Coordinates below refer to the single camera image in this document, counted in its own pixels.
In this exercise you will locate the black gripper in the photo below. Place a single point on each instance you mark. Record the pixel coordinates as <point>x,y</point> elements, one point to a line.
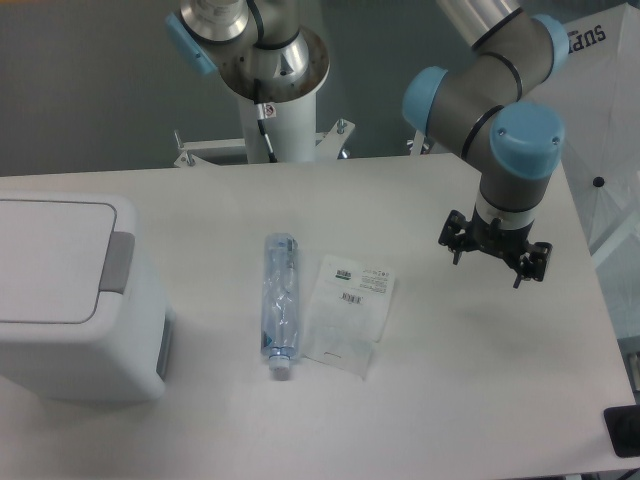
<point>459,236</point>

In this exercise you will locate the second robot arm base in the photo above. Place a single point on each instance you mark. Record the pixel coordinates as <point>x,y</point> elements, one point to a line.
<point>261,49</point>

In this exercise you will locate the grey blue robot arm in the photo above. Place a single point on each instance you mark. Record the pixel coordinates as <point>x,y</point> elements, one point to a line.
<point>481,116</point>

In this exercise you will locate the white plastic trash can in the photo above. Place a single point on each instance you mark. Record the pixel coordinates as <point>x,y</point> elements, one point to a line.
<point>119,355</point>

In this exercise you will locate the white trash can lid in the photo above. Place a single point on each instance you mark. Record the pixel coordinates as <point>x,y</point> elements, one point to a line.
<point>60,255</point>

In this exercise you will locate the white plastic packaging bag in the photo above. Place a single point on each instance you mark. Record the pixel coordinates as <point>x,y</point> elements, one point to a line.
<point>347,313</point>

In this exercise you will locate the white umbrella with lettering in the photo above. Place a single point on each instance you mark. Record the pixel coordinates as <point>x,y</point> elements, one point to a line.
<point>596,93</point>

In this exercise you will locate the black device at edge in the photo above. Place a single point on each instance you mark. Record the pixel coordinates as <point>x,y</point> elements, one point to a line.
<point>623,427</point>

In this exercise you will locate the clear plastic water bottle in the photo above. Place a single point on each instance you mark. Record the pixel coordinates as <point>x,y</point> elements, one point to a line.
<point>281,324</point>

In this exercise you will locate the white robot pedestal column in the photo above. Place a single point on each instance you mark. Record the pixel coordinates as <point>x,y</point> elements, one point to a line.
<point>290,127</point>

